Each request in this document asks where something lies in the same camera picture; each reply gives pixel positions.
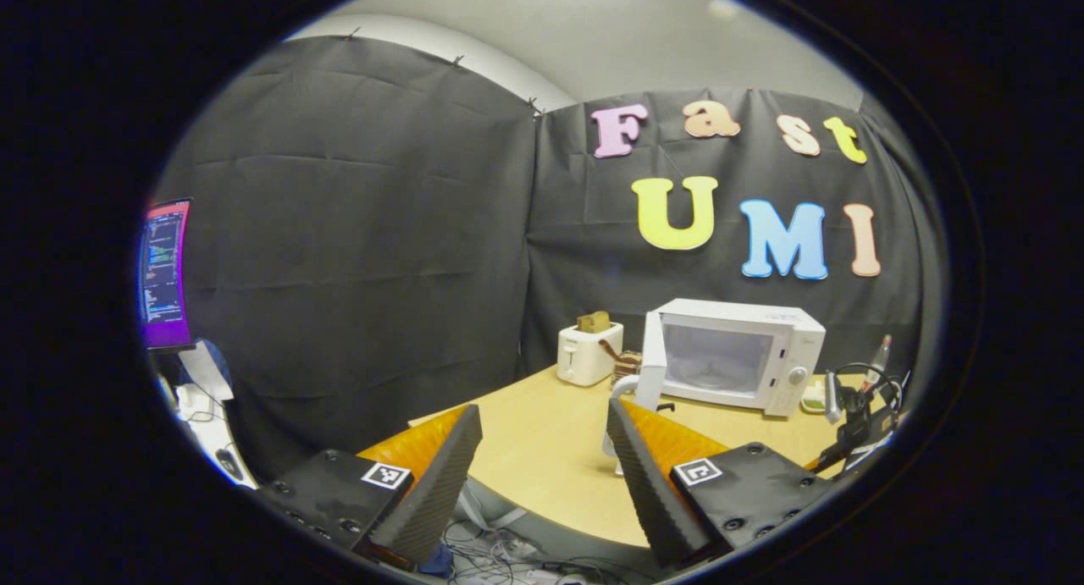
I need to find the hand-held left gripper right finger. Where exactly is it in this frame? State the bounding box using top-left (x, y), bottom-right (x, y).
top-left (606, 397), bottom-right (835, 569)

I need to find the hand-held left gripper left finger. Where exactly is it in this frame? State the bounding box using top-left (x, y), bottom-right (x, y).
top-left (254, 403), bottom-right (484, 569)

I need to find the white microwave oven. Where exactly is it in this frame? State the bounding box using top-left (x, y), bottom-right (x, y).
top-left (601, 298), bottom-right (827, 477)

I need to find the clear bottle with red label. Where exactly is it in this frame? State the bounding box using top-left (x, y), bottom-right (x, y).
top-left (860, 334), bottom-right (893, 395)

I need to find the metal mesh basket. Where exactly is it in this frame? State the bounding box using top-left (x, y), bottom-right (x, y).
top-left (611, 350), bottom-right (644, 389)

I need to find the white toaster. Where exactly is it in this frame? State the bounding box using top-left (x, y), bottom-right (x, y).
top-left (556, 321), bottom-right (625, 388)

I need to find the white side desk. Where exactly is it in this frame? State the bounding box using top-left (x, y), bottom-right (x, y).
top-left (157, 373), bottom-right (259, 490)

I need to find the black backdrop cloth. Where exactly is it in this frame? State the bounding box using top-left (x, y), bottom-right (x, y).
top-left (152, 35), bottom-right (945, 484)

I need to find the computer monitor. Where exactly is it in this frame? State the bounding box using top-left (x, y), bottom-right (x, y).
top-left (138, 198), bottom-right (194, 351)

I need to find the tangle of cables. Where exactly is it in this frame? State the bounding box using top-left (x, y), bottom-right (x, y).
top-left (436, 482), bottom-right (661, 585)

